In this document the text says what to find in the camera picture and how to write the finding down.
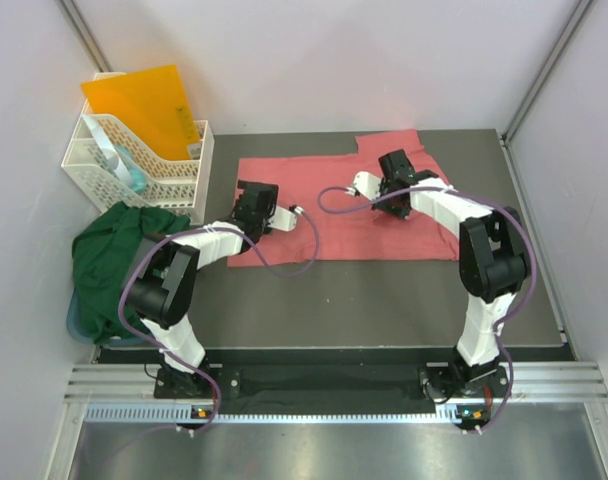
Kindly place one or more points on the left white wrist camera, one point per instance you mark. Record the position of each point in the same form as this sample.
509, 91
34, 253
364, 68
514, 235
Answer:
285, 219

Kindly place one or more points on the green t shirt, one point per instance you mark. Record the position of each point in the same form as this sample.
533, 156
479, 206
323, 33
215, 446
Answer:
102, 255

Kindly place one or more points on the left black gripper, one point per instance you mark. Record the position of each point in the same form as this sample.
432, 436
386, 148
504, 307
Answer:
271, 208

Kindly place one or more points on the orange plastic folder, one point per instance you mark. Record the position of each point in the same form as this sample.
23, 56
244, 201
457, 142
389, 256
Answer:
153, 104

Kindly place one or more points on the white perforated file organizer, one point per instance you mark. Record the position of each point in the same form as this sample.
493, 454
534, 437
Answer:
136, 141

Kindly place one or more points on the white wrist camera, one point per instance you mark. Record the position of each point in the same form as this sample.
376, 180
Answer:
367, 185
285, 219

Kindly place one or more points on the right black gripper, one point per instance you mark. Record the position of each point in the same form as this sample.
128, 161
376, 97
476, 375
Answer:
378, 206

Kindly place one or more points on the pink t shirt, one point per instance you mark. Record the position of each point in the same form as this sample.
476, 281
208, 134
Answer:
334, 230

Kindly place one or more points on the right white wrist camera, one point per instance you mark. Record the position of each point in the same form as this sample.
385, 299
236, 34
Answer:
367, 185

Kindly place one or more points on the teal plastic basin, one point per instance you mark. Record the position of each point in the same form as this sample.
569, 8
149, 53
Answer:
78, 333

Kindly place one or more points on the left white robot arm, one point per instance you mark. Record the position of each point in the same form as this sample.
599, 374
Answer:
160, 281

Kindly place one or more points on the light blue items in organizer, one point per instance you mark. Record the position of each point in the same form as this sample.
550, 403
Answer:
117, 158

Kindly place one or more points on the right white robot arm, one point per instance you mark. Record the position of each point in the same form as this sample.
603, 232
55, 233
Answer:
493, 256

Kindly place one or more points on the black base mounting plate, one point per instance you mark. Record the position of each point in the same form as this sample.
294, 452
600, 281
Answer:
436, 383

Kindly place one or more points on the white slotted cable duct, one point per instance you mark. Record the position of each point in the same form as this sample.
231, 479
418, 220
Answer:
149, 413

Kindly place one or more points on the aluminium frame rail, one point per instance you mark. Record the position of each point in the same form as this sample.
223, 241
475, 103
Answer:
563, 382

